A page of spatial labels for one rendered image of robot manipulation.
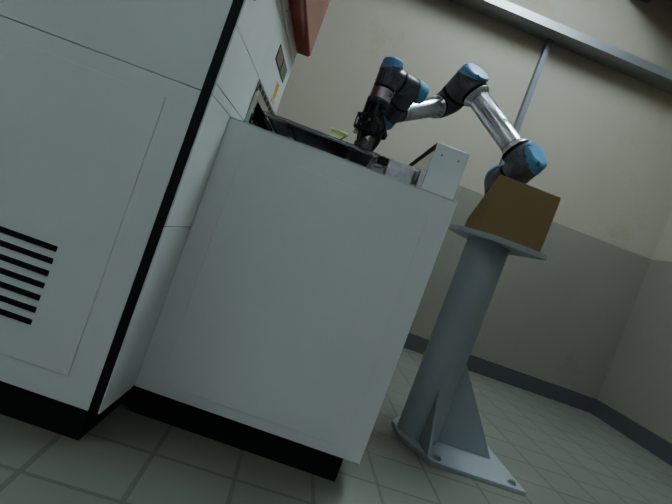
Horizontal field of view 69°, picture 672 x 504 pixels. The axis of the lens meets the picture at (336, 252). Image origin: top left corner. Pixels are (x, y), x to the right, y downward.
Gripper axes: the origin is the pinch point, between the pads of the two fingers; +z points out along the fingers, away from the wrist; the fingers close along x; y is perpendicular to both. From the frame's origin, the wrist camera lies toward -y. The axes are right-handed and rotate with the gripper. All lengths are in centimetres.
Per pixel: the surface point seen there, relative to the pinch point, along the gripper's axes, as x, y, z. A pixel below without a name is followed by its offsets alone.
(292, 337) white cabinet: 22, 41, 57
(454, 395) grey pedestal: 51, -41, 70
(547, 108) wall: 5, -234, -117
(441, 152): 37.0, 25.1, -2.4
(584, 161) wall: 40, -257, -90
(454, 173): 41.5, 22.3, 1.6
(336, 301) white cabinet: 29, 37, 45
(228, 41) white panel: 3, 76, -2
